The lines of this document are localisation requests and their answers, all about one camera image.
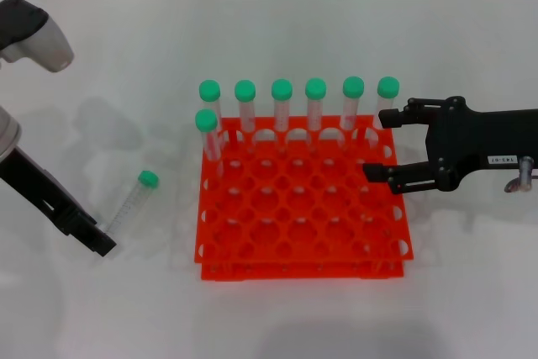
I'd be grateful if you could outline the right arm plug and cable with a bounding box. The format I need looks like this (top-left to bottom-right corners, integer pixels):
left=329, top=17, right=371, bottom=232
left=503, top=156, right=538, bottom=194

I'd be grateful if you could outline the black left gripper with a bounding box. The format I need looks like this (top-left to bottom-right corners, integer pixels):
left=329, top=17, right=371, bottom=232
left=0, top=146, right=118, bottom=258

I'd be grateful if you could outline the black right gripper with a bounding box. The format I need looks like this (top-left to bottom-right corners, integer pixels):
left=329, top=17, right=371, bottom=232
left=362, top=97, right=538, bottom=196

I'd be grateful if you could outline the green-capped test tube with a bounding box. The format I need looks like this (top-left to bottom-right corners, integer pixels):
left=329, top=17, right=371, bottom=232
left=103, top=169, right=160, bottom=239
left=194, top=108, right=226, bottom=177
left=198, top=79, right=224, bottom=141
left=339, top=76, right=366, bottom=150
left=234, top=79, right=257, bottom=154
left=271, top=78, right=294, bottom=154
left=369, top=76, right=400, bottom=148
left=304, top=77, right=328, bottom=152

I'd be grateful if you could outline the orange test tube rack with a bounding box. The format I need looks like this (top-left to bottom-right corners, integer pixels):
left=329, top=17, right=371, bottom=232
left=193, top=114, right=415, bottom=282

